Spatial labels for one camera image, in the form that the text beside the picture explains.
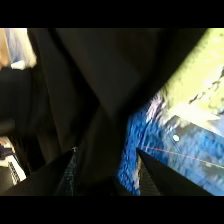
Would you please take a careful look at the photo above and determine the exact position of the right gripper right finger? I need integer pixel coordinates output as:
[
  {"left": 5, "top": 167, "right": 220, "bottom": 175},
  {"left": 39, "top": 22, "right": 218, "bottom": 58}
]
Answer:
[{"left": 136, "top": 148, "right": 215, "bottom": 196}]

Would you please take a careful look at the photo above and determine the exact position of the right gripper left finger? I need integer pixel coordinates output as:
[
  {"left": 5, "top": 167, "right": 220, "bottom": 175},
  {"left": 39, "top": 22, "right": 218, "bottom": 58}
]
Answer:
[{"left": 0, "top": 146, "right": 79, "bottom": 196}]

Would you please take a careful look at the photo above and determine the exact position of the black garment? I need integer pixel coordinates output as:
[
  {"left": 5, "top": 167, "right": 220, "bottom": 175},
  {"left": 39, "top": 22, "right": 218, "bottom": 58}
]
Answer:
[{"left": 0, "top": 28, "right": 208, "bottom": 196}]

